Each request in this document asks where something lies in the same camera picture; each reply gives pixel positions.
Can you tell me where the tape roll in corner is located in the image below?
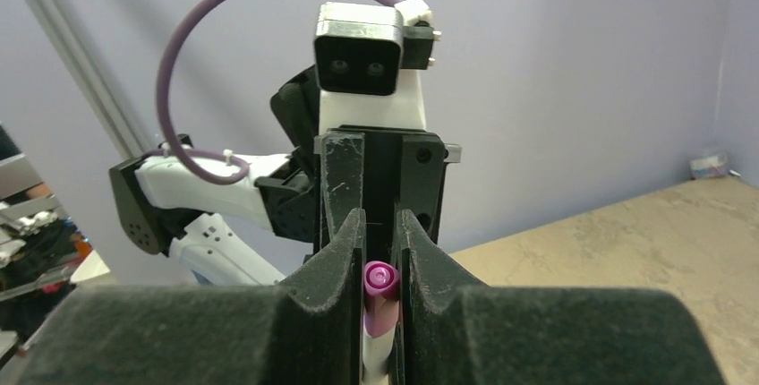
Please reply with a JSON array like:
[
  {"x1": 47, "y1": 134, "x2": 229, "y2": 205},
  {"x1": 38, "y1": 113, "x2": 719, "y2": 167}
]
[{"x1": 689, "y1": 152, "x2": 729, "y2": 179}]

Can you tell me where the pink pen cap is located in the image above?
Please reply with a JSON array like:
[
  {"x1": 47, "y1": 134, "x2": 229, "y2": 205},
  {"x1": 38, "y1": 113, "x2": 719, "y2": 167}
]
[{"x1": 362, "y1": 261, "x2": 400, "y2": 338}]

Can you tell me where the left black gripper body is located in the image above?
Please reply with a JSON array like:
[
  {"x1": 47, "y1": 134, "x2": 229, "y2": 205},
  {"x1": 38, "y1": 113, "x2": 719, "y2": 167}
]
[{"x1": 313, "y1": 126, "x2": 462, "y2": 258}]

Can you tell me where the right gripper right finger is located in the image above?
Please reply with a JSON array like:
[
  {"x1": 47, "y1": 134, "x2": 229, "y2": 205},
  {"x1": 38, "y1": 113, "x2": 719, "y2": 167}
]
[{"x1": 394, "y1": 210, "x2": 725, "y2": 384}]

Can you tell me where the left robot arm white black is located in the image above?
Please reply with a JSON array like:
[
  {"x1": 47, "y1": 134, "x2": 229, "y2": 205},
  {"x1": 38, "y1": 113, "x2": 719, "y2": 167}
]
[{"x1": 109, "y1": 68, "x2": 461, "y2": 286}]

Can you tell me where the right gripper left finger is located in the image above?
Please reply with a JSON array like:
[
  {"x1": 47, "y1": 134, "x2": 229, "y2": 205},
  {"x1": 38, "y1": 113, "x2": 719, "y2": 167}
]
[{"x1": 19, "y1": 209, "x2": 366, "y2": 384}]

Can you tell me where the white pen brown tip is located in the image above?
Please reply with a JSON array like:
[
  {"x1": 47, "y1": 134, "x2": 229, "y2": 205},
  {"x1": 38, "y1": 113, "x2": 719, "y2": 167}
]
[{"x1": 362, "y1": 331, "x2": 395, "y2": 385}]

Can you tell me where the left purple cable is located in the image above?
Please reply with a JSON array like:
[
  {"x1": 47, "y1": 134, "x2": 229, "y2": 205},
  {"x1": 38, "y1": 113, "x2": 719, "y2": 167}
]
[{"x1": 145, "y1": 0, "x2": 401, "y2": 186}]

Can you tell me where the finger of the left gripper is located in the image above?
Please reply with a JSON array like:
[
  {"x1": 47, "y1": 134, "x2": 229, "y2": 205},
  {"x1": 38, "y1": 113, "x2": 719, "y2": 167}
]
[{"x1": 320, "y1": 132, "x2": 364, "y2": 246}]

